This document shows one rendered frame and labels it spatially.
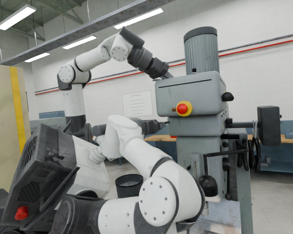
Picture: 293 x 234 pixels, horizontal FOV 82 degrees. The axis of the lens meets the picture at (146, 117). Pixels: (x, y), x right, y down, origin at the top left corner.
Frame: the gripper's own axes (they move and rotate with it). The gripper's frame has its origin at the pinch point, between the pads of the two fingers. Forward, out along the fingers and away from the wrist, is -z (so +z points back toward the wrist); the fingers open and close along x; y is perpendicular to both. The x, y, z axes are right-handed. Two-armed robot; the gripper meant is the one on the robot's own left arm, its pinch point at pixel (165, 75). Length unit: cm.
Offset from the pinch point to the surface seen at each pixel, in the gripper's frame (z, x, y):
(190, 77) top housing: -2.7, 14.6, -2.9
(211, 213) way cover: -83, -19, -58
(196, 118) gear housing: -17.1, 8.4, -13.5
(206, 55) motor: -22.2, -5.8, 28.4
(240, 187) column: -86, -6, -34
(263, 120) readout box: -57, 14, 3
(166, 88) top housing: 0.8, 6.4, -8.0
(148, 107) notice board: -207, -436, 105
